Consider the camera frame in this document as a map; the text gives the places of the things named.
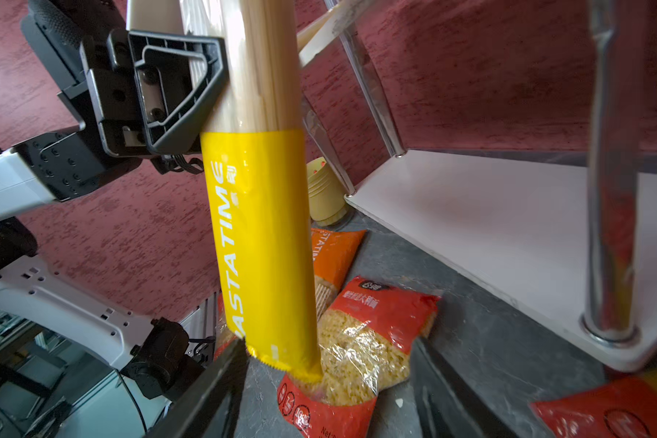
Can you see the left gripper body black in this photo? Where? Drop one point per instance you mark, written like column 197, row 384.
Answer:
column 109, row 75

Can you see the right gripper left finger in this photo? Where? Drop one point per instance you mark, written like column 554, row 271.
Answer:
column 211, row 407

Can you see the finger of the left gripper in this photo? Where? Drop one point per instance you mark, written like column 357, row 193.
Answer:
column 179, row 80

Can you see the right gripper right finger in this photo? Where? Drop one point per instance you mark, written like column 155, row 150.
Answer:
column 445, row 404

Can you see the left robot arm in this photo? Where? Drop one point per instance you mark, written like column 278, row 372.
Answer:
column 101, row 182

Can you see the white two-tier shelf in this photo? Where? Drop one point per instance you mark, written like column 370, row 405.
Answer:
column 465, row 125

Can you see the red macaroni bag centre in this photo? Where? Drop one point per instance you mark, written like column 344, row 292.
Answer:
column 365, row 339

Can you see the red spaghetti pack left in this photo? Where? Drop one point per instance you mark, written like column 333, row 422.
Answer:
column 624, row 408

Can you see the orange macaroni bag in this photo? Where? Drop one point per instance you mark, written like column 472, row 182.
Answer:
column 333, row 254

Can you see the yellow pen cup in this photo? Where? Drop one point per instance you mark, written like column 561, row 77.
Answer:
column 327, row 203

